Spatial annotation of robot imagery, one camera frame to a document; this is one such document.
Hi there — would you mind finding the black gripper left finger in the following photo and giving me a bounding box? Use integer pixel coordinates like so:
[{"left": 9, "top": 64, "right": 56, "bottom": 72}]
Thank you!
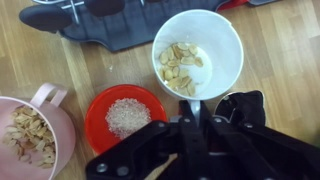
[{"left": 85, "top": 99, "right": 205, "bottom": 180}]

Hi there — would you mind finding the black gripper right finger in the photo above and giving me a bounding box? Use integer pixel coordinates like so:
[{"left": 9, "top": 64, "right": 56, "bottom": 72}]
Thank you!
[{"left": 199, "top": 90, "right": 320, "bottom": 180}]

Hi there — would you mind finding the sliced nuts heap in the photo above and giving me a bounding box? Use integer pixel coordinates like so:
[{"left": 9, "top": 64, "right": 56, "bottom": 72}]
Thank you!
[
  {"left": 1, "top": 104, "right": 57, "bottom": 169},
  {"left": 158, "top": 41, "right": 205, "bottom": 98}
]

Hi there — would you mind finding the white mug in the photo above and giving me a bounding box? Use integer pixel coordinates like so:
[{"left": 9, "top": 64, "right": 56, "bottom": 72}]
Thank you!
[{"left": 151, "top": 9, "right": 244, "bottom": 126}]

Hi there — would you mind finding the small red bowl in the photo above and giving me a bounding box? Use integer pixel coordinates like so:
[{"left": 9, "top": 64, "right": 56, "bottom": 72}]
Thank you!
[{"left": 84, "top": 84, "right": 169, "bottom": 156}]

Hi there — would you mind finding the stainless steel cup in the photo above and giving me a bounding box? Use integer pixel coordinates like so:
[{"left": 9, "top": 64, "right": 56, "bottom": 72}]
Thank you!
[{"left": 213, "top": 91, "right": 268, "bottom": 118}]

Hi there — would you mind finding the white rice heap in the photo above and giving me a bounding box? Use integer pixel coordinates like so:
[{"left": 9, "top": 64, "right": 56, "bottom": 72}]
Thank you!
[{"left": 104, "top": 97, "right": 153, "bottom": 140}]

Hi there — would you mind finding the small red plastic piece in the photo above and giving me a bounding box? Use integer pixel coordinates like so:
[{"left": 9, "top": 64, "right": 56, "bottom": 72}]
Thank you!
[{"left": 216, "top": 0, "right": 251, "bottom": 13}]

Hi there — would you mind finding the pink bowl with handle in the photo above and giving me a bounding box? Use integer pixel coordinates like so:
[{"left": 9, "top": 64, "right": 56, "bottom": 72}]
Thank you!
[{"left": 0, "top": 83, "right": 77, "bottom": 180}]

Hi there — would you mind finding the grey wire dish rack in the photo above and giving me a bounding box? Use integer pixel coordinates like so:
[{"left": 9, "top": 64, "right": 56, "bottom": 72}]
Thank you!
[{"left": 18, "top": 0, "right": 234, "bottom": 53}]

